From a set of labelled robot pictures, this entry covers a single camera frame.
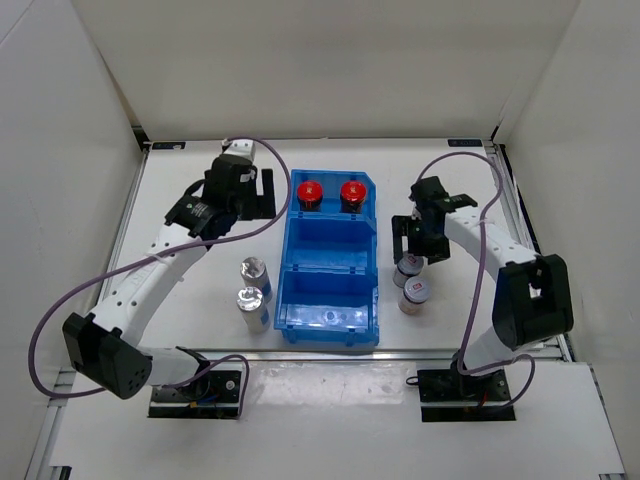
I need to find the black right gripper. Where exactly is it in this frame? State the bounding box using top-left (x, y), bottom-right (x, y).
top-left (391, 215), bottom-right (450, 265)

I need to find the silver lid bottle rear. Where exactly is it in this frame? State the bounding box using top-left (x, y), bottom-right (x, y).
top-left (240, 256), bottom-right (273, 303)

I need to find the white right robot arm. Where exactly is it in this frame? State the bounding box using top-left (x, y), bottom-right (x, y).
top-left (392, 176), bottom-right (574, 400)

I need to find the silver lid bottle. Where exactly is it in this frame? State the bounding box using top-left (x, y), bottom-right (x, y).
top-left (236, 286), bottom-right (270, 334)
top-left (240, 256), bottom-right (273, 303)

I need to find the silver lid bottle front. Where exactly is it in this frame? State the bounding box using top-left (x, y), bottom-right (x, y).
top-left (236, 286), bottom-right (270, 334)

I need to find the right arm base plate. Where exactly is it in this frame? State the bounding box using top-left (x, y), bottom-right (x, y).
top-left (405, 369), bottom-right (516, 423)

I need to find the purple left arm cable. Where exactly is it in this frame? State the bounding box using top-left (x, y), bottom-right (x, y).
top-left (27, 137), bottom-right (293, 419)

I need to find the blue bin front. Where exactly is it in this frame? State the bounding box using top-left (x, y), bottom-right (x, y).
top-left (274, 267), bottom-right (380, 347)

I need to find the white lid jar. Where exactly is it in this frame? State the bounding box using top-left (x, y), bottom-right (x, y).
top-left (398, 276), bottom-right (431, 315)
top-left (393, 252), bottom-right (424, 288)

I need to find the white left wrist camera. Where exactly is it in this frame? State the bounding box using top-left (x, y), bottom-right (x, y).
top-left (221, 139), bottom-right (256, 163)

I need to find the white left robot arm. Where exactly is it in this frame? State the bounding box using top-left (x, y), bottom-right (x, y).
top-left (62, 154), bottom-right (276, 400)

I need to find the red lid jar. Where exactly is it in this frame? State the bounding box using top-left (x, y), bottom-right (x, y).
top-left (296, 180), bottom-right (324, 212)
top-left (340, 180), bottom-right (367, 214)

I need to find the white lid jar front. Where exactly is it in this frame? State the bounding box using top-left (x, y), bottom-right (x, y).
top-left (398, 276), bottom-right (431, 315)

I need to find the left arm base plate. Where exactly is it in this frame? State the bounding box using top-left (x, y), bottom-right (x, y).
top-left (147, 365), bottom-right (245, 420)

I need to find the aluminium frame rail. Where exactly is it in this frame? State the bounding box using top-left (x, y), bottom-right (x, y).
top-left (483, 143), bottom-right (571, 362)

